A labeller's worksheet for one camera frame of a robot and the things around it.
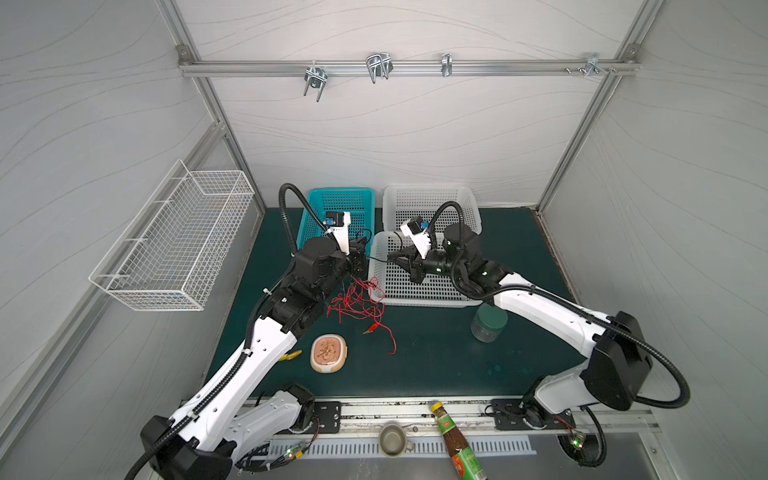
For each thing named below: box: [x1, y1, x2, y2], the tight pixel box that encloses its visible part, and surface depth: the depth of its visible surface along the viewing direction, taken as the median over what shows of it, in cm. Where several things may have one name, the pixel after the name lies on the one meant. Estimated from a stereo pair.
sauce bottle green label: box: [431, 402, 487, 480], surface depth 67 cm
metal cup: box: [379, 424, 414, 458], surface depth 71 cm
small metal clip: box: [441, 53, 453, 77], surface depth 80 cm
